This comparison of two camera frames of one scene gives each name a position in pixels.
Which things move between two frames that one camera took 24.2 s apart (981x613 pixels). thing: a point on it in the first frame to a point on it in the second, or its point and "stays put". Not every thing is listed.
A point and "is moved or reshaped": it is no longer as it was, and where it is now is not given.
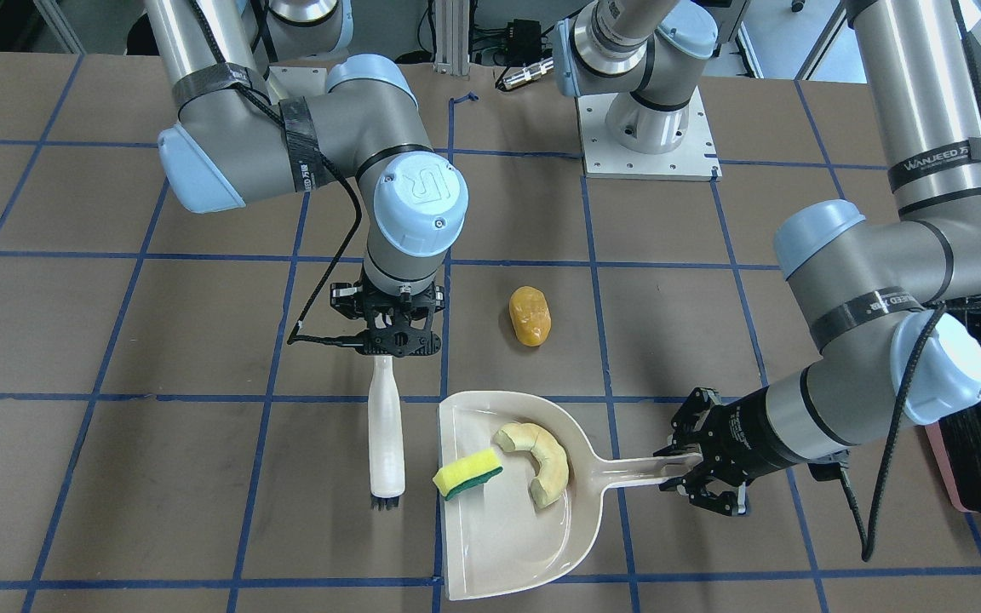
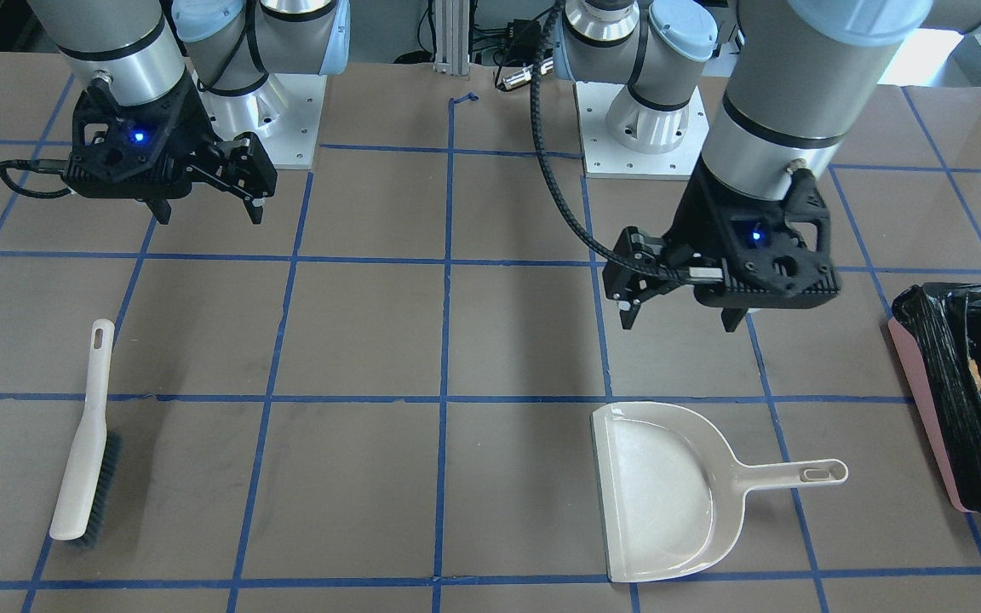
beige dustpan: (520, 490) to (672, 489)
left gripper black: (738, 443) to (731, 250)
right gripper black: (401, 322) to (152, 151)
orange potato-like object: (530, 315) is moved or reshaped
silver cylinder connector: (524, 75) stays put
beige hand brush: (386, 445) to (92, 474)
